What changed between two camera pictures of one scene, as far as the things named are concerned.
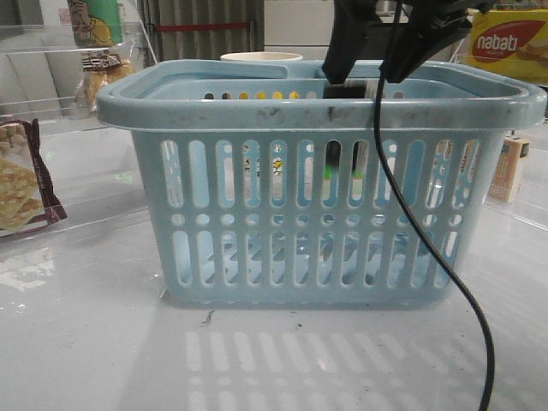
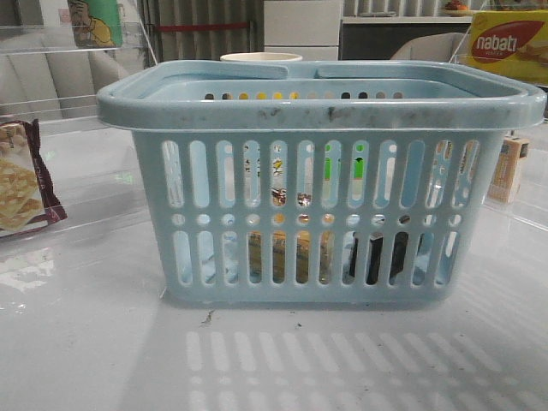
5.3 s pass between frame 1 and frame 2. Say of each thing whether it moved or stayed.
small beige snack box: stayed
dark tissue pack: moved
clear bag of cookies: moved
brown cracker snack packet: stayed
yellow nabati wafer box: stayed
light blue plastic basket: stayed
